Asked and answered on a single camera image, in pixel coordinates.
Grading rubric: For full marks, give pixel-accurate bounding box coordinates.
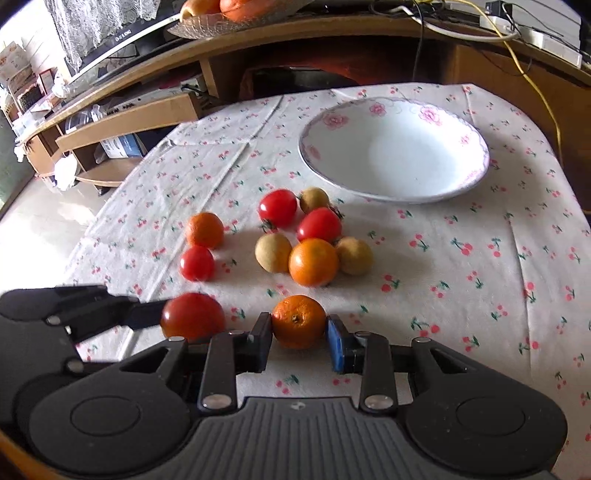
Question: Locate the large red tomato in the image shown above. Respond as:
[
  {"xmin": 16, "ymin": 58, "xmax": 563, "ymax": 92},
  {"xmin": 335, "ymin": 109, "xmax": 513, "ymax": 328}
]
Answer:
[{"xmin": 160, "ymin": 293, "xmax": 225, "ymax": 342}]

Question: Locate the orange tangerine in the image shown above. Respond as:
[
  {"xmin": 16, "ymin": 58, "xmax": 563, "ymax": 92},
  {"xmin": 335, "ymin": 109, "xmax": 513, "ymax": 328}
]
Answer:
[
  {"xmin": 288, "ymin": 239, "xmax": 339, "ymax": 288},
  {"xmin": 185, "ymin": 212, "xmax": 224, "ymax": 250},
  {"xmin": 271, "ymin": 295, "xmax": 327, "ymax": 350}
]

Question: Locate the red cherry tomato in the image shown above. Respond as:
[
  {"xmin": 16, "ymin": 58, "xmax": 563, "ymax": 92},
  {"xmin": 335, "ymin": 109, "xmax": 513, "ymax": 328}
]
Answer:
[
  {"xmin": 257, "ymin": 189, "xmax": 297, "ymax": 229},
  {"xmin": 297, "ymin": 207, "xmax": 342, "ymax": 243},
  {"xmin": 179, "ymin": 245, "xmax": 214, "ymax": 282}
]

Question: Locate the tan longan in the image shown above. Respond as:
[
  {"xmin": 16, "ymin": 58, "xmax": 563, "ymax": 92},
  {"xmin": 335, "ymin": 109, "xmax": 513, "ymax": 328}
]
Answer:
[
  {"xmin": 254, "ymin": 233, "xmax": 293, "ymax": 273},
  {"xmin": 335, "ymin": 237, "xmax": 374, "ymax": 276},
  {"xmin": 298, "ymin": 187, "xmax": 331, "ymax": 215}
]

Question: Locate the red cherry tomato top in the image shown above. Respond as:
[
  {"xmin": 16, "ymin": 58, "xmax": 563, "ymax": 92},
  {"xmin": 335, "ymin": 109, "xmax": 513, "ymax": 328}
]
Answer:
[{"xmin": 257, "ymin": 189, "xmax": 297, "ymax": 229}]

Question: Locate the tan longan top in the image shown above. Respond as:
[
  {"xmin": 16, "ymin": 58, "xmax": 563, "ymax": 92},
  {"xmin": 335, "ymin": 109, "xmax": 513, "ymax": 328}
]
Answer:
[{"xmin": 298, "ymin": 187, "xmax": 331, "ymax": 215}]

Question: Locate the cherry print tablecloth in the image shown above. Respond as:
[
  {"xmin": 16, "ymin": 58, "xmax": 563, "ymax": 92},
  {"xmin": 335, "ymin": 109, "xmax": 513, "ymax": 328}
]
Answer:
[{"xmin": 66, "ymin": 84, "xmax": 590, "ymax": 479}]

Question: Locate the blue white box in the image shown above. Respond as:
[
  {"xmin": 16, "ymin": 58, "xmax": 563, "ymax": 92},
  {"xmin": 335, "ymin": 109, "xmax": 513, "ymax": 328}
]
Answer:
[{"xmin": 100, "ymin": 134, "xmax": 144, "ymax": 159}]

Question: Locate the wooden TV cabinet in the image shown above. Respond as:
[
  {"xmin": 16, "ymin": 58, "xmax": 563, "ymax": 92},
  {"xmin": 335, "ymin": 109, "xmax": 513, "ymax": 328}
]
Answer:
[{"xmin": 24, "ymin": 15, "xmax": 590, "ymax": 203}]

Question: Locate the white floral ceramic plate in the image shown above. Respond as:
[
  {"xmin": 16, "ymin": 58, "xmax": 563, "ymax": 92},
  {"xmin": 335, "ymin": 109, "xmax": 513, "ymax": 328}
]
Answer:
[{"xmin": 298, "ymin": 97, "xmax": 490, "ymax": 204}]

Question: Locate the black television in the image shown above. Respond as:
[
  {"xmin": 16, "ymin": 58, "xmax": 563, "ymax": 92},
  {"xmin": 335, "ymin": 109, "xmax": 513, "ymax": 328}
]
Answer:
[{"xmin": 69, "ymin": 1, "xmax": 181, "ymax": 81}]

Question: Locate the white lace cloth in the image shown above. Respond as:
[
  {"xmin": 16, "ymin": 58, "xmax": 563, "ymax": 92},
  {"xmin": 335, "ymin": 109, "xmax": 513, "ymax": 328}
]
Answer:
[{"xmin": 44, "ymin": 0, "xmax": 161, "ymax": 72}]

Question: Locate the glass fruit dish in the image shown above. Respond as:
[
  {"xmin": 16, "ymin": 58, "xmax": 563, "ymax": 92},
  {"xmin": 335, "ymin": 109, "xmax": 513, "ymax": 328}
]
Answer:
[{"xmin": 167, "ymin": 0, "xmax": 311, "ymax": 40}]

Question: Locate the yellow apple on dish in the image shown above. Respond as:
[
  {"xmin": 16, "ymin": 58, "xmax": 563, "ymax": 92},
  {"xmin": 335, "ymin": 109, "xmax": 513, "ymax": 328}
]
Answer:
[{"xmin": 180, "ymin": 0, "xmax": 221, "ymax": 21}]

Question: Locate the large orange on dish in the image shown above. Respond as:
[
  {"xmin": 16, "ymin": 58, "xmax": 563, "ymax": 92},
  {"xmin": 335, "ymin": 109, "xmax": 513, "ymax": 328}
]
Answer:
[{"xmin": 219, "ymin": 0, "xmax": 276, "ymax": 23}]

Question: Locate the white power strip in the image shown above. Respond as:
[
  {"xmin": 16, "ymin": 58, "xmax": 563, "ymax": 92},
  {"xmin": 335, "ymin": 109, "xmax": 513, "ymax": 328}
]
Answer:
[{"xmin": 479, "ymin": 16, "xmax": 583, "ymax": 69}]

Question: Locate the yellow cable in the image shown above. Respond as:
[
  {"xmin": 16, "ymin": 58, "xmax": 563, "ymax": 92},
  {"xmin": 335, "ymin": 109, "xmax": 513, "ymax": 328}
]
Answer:
[{"xmin": 410, "ymin": 0, "xmax": 565, "ymax": 163}]

